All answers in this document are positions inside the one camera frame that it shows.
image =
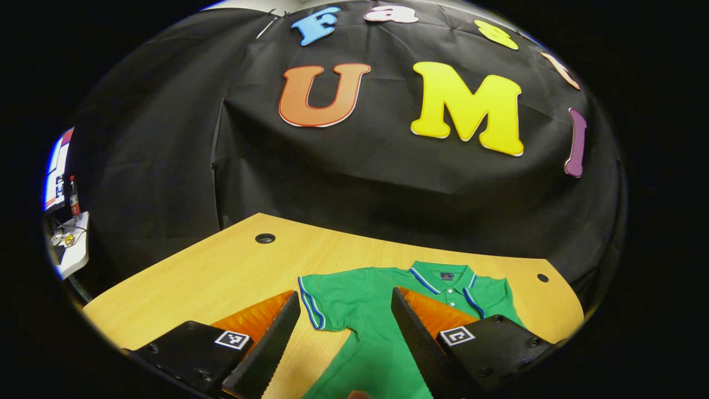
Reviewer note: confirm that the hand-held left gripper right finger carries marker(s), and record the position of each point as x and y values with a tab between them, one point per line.
421	343

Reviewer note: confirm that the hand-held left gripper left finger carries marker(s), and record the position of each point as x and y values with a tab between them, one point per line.
271	349

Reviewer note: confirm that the red bottle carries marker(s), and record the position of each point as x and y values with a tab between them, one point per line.
74	198

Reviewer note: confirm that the white side shelf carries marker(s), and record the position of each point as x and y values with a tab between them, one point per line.
75	252

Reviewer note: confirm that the green T-shirt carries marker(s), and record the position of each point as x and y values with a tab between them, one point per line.
365	310

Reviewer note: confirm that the bright display screen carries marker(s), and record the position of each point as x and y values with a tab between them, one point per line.
55	177

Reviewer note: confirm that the black backdrop cloth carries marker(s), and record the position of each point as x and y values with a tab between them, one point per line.
360	177

